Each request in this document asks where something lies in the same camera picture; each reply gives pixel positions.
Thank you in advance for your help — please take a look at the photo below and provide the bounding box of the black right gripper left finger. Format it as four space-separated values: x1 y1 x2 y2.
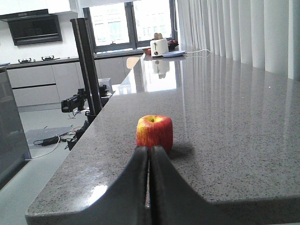
77 145 149 225

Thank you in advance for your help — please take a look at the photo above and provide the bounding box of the black mobile robot mast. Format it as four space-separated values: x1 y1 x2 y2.
70 18 103 124

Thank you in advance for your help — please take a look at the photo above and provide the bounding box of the light blue plate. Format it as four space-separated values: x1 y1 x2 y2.
162 50 186 58

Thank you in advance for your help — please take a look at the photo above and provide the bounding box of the grey kitchen island cabinet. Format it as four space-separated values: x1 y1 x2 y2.
0 67 31 188

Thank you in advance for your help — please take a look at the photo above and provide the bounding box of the bowl of red apples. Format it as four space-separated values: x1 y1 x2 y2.
168 40 179 51

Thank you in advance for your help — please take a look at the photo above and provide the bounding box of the white sheer curtain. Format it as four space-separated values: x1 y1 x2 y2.
175 0 300 80

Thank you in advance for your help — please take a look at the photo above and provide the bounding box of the red yellow apple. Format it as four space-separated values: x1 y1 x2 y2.
135 115 173 154

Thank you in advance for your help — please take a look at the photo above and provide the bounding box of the white toaster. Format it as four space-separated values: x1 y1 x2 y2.
150 32 169 57

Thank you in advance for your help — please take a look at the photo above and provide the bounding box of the black range hood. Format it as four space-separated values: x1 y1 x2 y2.
0 9 62 46

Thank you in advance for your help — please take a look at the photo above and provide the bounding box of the black power adapter on floor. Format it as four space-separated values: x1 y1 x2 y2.
33 135 60 147

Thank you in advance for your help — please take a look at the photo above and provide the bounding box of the black gas stove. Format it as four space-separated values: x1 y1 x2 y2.
18 55 60 64

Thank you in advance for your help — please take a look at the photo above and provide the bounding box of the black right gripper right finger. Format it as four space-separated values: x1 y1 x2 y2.
150 146 225 225

